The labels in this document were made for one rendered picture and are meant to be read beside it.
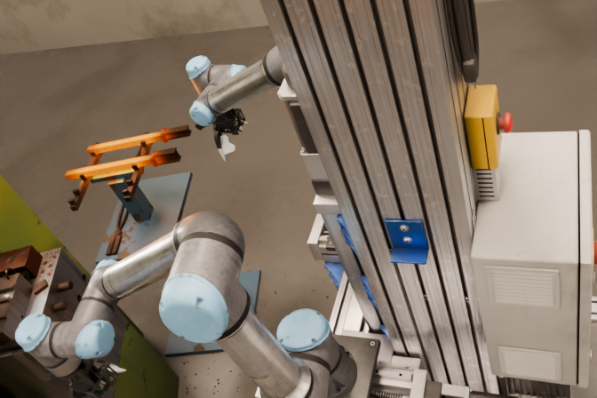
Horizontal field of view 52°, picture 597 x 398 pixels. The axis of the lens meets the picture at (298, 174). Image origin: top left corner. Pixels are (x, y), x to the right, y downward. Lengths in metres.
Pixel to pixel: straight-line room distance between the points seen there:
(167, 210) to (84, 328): 1.09
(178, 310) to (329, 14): 0.52
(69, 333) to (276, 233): 1.82
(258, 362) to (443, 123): 0.55
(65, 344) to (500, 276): 0.87
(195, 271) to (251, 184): 2.34
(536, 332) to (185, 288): 0.74
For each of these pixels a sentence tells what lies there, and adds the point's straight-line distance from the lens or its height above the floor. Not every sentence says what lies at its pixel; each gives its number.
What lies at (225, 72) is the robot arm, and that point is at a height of 1.27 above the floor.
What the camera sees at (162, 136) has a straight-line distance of 2.23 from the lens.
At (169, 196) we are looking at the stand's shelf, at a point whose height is 0.70.
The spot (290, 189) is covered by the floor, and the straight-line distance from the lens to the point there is 3.22.
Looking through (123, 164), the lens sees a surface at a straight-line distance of 2.22.
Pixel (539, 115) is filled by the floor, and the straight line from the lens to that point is 3.29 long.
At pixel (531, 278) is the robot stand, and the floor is 1.18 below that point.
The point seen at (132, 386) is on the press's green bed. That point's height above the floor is 0.36.
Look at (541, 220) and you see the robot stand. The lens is 1.23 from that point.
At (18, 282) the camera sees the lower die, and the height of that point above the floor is 0.98.
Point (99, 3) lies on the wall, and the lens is 5.25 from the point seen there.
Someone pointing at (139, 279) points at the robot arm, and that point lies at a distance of 1.30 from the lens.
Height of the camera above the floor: 2.18
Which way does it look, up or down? 42 degrees down
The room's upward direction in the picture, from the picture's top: 23 degrees counter-clockwise
